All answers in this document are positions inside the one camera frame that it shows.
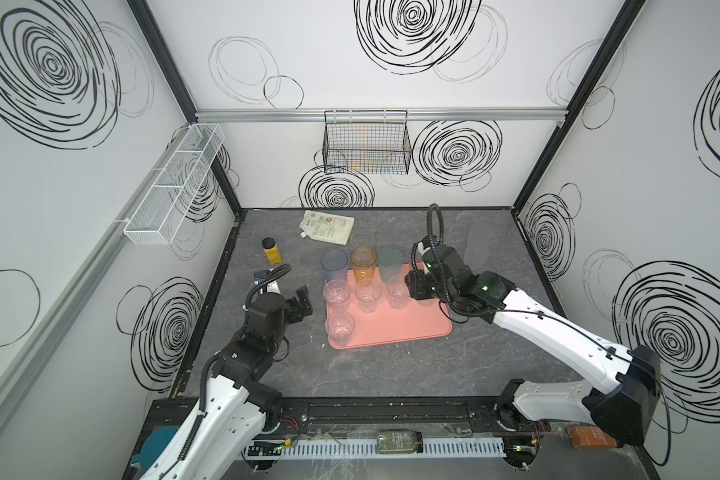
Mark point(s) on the pink plastic tray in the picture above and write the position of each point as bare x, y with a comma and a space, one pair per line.
417, 321

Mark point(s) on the frosted white plastic cup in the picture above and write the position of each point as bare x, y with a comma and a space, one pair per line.
477, 247

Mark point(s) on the white mesh wall shelf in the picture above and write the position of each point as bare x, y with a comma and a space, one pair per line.
162, 210

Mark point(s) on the black wire basket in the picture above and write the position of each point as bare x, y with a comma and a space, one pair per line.
366, 141

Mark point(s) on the white green sugar pouch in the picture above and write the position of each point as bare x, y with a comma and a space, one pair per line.
326, 227

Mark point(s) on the clear ribbed plastic cup back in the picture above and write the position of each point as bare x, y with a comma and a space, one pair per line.
340, 328

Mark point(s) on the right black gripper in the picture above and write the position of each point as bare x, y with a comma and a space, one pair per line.
421, 284

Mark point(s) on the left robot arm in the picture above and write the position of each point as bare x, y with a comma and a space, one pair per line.
233, 405

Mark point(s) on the teal green plastic cup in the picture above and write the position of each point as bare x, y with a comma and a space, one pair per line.
390, 262

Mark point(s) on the black mounting rail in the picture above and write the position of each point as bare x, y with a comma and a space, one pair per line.
480, 413

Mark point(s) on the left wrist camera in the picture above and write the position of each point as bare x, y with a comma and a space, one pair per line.
259, 280

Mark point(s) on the blue textured plastic cup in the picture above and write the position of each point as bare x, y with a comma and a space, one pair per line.
334, 263

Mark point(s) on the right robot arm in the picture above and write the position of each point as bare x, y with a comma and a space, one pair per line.
619, 387

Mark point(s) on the amber yellow plastic cup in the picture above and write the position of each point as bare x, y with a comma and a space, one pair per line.
363, 259

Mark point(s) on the teal lidded container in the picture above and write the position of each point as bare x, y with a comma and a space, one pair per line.
153, 447

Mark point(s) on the yellow spice jar black lid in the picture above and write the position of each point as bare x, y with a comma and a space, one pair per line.
271, 250

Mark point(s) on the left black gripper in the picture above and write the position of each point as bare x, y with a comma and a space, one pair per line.
297, 303

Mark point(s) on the white slotted cable duct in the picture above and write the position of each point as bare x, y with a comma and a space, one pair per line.
431, 448

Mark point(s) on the clear ribbed plastic cup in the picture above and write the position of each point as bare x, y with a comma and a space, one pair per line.
340, 328
337, 295

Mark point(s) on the clear short glass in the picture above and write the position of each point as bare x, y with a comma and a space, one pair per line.
368, 293
398, 295

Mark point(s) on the clear ribbed plastic cup front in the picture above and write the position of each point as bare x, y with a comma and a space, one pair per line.
337, 295

